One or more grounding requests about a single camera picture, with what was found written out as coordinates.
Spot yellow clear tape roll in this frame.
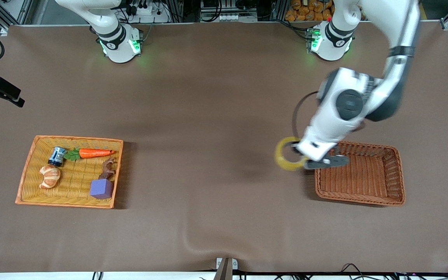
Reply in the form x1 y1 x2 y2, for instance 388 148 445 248
275 136 310 172

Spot brown wicker basket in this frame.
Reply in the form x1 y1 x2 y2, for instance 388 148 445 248
314 141 406 207

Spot small blue silver can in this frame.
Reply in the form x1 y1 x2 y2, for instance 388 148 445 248
48 147 68 167

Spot toy croissant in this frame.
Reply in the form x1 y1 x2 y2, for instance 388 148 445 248
39 165 61 190

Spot orange toy carrot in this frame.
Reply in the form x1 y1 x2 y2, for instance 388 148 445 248
64 148 116 162

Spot orange wicker tray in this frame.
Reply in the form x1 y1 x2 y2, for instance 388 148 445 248
15 135 124 209

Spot brown toy animal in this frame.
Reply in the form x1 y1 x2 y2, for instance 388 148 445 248
100 157 117 180

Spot purple cube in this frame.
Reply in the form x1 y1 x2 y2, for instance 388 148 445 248
89 179 114 200

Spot crate of orange items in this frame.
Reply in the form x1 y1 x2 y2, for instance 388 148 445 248
285 0 365 22

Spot white power strip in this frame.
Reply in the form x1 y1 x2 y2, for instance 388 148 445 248
128 2 171 24

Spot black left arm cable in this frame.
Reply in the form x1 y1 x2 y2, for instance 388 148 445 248
292 91 320 137

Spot black cables at table edge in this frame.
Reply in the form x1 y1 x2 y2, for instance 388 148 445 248
275 263 448 280

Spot metal table edge bracket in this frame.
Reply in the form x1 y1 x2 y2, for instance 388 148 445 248
213 257 239 280

